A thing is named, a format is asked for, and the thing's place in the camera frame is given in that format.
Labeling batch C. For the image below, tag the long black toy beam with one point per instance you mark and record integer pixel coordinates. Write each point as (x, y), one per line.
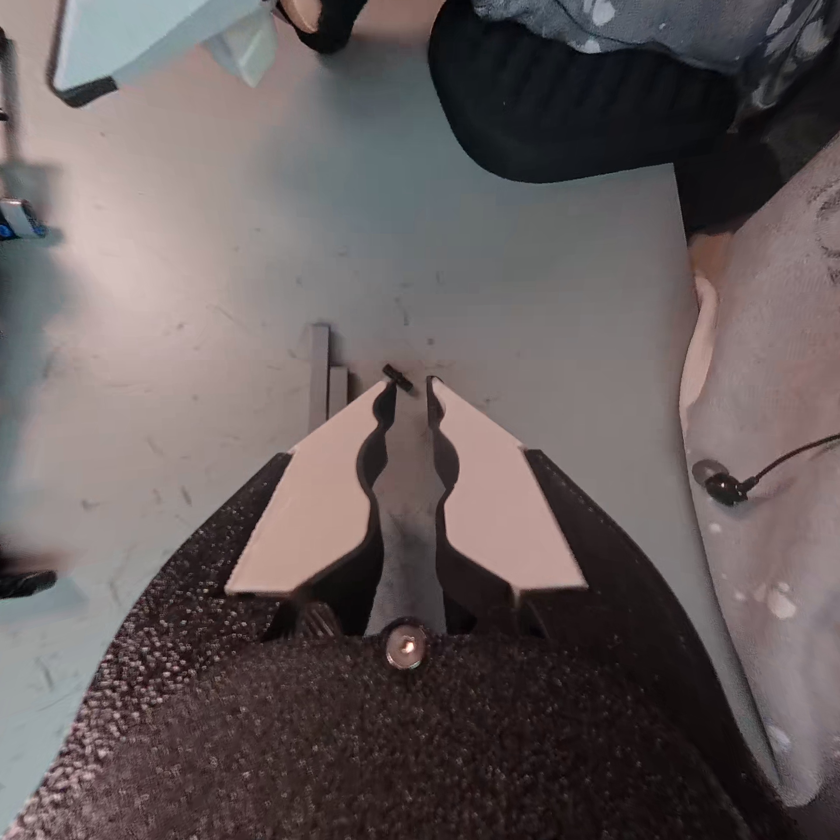
(338, 387)
(319, 374)

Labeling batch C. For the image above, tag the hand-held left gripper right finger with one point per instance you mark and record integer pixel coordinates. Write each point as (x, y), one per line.
(512, 518)

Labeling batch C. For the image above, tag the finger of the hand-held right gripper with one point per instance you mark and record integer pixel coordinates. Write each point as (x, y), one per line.
(131, 39)

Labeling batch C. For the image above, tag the person's right hand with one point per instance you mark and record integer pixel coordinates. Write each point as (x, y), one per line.
(302, 13)

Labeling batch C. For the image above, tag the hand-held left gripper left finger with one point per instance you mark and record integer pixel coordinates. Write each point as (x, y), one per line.
(308, 518)

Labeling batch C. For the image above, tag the grey desk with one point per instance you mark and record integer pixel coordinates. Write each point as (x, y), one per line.
(197, 262)

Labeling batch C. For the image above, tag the partly built toy chassis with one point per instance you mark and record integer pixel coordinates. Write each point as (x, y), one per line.
(13, 216)

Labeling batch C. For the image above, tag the person's beige clothing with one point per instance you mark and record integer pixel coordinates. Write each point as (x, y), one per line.
(774, 394)

